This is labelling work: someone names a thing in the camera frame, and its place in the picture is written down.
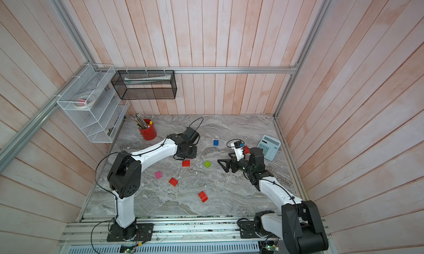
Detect lime green lego brick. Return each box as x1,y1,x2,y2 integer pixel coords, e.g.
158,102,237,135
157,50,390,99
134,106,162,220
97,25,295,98
204,161,212,168

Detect red lego brick base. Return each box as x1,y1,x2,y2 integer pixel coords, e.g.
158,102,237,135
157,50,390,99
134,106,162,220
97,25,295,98
182,160,191,167

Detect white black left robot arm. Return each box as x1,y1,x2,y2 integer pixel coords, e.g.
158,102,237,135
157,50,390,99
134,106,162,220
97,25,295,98
107,127,200,229

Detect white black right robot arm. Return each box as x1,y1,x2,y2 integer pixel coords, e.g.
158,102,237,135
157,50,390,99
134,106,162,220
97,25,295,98
218,147,329,254

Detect red curved lego brick centre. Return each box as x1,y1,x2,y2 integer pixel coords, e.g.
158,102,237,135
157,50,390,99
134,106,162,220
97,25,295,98
169,177,178,187

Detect red lego brick front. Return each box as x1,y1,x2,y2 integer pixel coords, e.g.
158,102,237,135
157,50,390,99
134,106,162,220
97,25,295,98
198,191,208,203

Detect light blue calculator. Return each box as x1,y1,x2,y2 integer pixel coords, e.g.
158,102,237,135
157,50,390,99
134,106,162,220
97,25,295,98
257,135,281,161

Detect red pen cup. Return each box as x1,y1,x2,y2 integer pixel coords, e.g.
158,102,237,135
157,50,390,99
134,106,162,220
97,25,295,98
138,119,157,141

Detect pens in cup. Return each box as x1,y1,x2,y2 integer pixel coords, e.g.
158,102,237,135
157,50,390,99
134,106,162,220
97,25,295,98
131,114,153,130

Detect tape roll on shelf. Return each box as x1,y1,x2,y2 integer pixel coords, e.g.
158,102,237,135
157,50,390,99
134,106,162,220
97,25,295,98
72,94,95,109

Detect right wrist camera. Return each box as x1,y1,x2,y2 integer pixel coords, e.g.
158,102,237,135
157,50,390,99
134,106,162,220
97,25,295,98
230,140,245,162

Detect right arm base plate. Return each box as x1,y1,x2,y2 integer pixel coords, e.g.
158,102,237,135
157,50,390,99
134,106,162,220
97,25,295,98
237,218,264,239

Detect black mesh wall basket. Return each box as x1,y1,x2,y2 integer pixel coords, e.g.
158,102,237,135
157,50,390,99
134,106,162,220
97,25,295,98
111,70,177,100

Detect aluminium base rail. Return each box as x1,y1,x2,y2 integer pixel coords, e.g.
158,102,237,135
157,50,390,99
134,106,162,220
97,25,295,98
55,216,288,254

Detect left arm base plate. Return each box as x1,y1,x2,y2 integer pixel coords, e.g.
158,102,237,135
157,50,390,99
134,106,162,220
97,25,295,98
107,222,154,242

